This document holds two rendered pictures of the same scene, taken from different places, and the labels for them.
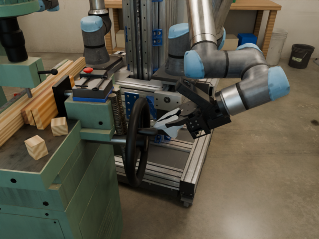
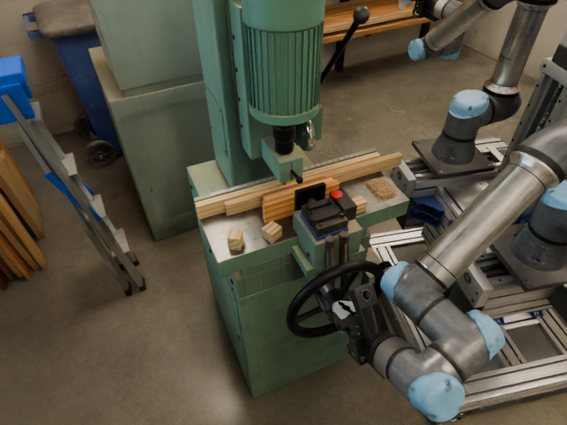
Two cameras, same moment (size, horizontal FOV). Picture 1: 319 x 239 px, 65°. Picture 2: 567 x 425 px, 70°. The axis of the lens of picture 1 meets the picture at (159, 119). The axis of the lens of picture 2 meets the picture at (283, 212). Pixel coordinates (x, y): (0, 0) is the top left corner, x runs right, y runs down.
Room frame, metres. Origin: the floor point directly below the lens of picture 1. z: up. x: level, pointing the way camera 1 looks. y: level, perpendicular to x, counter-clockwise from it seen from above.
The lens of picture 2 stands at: (0.22, -0.39, 1.71)
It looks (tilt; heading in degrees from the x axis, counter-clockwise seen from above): 44 degrees down; 59
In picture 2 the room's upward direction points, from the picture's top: 1 degrees counter-clockwise
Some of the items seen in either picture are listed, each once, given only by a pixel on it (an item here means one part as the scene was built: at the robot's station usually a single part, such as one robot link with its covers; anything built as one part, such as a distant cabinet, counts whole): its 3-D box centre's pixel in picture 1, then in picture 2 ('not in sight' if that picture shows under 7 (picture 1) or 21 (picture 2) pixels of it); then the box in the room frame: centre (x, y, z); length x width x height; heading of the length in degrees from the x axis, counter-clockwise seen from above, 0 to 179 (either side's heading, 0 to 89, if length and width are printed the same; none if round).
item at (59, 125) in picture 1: (59, 126); (272, 232); (0.58, 0.28, 0.92); 0.04 x 0.04 x 0.03; 17
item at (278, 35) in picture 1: (273, 47); not in sight; (3.62, -1.65, 0.24); 0.31 x 0.29 x 0.47; 86
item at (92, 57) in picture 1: (95, 51); (456, 142); (1.40, 0.37, 0.87); 0.15 x 0.15 x 0.10
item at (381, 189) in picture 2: not in sight; (381, 186); (0.96, 0.28, 0.91); 0.10 x 0.07 x 0.02; 83
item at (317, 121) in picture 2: not in sight; (305, 121); (0.87, 0.57, 1.02); 0.09 x 0.07 x 0.12; 173
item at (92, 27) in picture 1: (92, 30); (467, 113); (1.41, 0.36, 0.98); 0.13 x 0.12 x 0.14; 175
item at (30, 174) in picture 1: (73, 114); (311, 223); (0.71, 0.29, 0.87); 0.61 x 0.30 x 0.06; 173
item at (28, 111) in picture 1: (49, 99); (299, 195); (0.72, 0.36, 0.93); 0.22 x 0.02 x 0.06; 173
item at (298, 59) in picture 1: (300, 56); not in sight; (3.48, -2.01, 0.14); 0.30 x 0.29 x 0.28; 176
